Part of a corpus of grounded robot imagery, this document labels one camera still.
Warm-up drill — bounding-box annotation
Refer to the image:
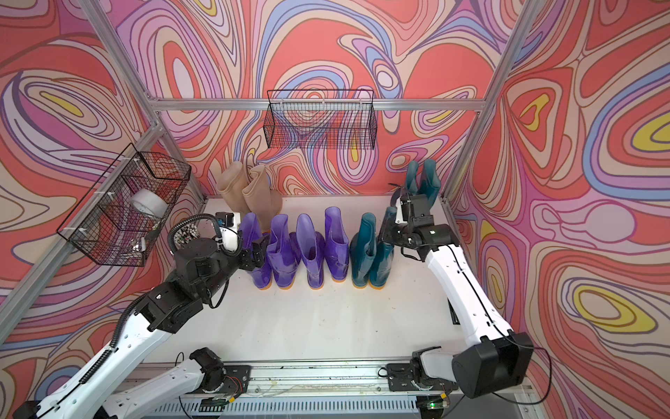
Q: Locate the teal rain boot back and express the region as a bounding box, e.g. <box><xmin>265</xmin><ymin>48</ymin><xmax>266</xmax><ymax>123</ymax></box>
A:
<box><xmin>350</xmin><ymin>212</ymin><xmax>376</xmax><ymax>288</ymax></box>

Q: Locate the metal pen holder cup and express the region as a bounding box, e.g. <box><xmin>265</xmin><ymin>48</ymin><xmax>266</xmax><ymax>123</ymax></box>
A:
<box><xmin>173</xmin><ymin>223</ymin><xmax>200</xmax><ymax>249</ymax></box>

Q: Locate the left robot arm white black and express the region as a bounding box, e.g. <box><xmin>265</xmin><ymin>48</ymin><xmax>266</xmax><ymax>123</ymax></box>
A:
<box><xmin>13</xmin><ymin>212</ymin><xmax>270</xmax><ymax>418</ymax></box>

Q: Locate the purple rain boot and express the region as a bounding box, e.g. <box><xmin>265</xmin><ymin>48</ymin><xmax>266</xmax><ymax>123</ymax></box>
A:
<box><xmin>325</xmin><ymin>206</ymin><xmax>349</xmax><ymax>282</ymax></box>
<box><xmin>266</xmin><ymin>214</ymin><xmax>299</xmax><ymax>289</ymax></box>
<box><xmin>291</xmin><ymin>213</ymin><xmax>325</xmax><ymax>290</ymax></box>
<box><xmin>240</xmin><ymin>213</ymin><xmax>271</xmax><ymax>290</ymax></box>

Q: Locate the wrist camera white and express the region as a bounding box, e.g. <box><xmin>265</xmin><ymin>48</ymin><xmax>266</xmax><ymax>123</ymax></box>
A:
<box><xmin>215</xmin><ymin>211</ymin><xmax>242</xmax><ymax>251</ymax></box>
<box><xmin>396</xmin><ymin>194</ymin><xmax>434</xmax><ymax>228</ymax></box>

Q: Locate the black wire basket left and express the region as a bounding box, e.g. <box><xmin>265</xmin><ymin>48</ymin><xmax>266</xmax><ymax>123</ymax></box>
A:
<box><xmin>57</xmin><ymin>144</ymin><xmax>191</xmax><ymax>267</ymax></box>

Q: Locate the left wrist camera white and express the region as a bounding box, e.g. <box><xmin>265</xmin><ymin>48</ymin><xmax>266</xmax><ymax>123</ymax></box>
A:
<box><xmin>215</xmin><ymin>211</ymin><xmax>242</xmax><ymax>251</ymax></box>

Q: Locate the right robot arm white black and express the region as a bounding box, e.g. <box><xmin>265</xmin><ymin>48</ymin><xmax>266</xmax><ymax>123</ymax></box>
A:
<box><xmin>380</xmin><ymin>207</ymin><xmax>535</xmax><ymax>399</ymax></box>

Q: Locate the beige rain boot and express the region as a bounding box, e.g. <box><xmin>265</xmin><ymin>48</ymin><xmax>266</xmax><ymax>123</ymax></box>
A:
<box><xmin>216</xmin><ymin>162</ymin><xmax>251</xmax><ymax>216</ymax></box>
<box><xmin>243</xmin><ymin>165</ymin><xmax>282</xmax><ymax>232</ymax></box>

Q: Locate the purple rain boot front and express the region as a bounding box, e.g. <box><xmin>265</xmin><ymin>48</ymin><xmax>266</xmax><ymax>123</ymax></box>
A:
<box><xmin>291</xmin><ymin>213</ymin><xmax>325</xmax><ymax>290</ymax></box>

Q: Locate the black wire basket back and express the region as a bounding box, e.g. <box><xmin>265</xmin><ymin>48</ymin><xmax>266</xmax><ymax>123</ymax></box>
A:
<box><xmin>263</xmin><ymin>88</ymin><xmax>378</xmax><ymax>151</ymax></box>

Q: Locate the purple rain boot back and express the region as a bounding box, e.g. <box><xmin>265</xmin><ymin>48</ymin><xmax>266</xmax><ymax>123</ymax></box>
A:
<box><xmin>325</xmin><ymin>206</ymin><xmax>349</xmax><ymax>282</ymax></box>

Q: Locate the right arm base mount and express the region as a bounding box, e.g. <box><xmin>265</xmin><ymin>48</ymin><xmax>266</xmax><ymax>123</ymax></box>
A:
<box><xmin>377</xmin><ymin>361</ymin><xmax>459</xmax><ymax>394</ymax></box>

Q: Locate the white tape roll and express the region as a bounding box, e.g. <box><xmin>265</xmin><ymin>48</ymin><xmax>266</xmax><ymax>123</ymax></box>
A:
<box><xmin>130</xmin><ymin>189</ymin><xmax>169</xmax><ymax>218</ymax></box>

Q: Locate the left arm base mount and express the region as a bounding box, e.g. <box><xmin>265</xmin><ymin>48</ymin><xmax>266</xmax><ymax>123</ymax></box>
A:
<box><xmin>200</xmin><ymin>365</ymin><xmax>251</xmax><ymax>396</ymax></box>

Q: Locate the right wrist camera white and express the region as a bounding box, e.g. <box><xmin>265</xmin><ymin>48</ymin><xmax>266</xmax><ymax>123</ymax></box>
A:
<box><xmin>396</xmin><ymin>194</ymin><xmax>434</xmax><ymax>228</ymax></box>

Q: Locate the black wire basket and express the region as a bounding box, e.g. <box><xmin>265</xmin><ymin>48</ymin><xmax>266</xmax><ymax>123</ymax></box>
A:
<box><xmin>263</xmin><ymin>88</ymin><xmax>378</xmax><ymax>151</ymax></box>
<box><xmin>57</xmin><ymin>144</ymin><xmax>191</xmax><ymax>267</ymax></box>

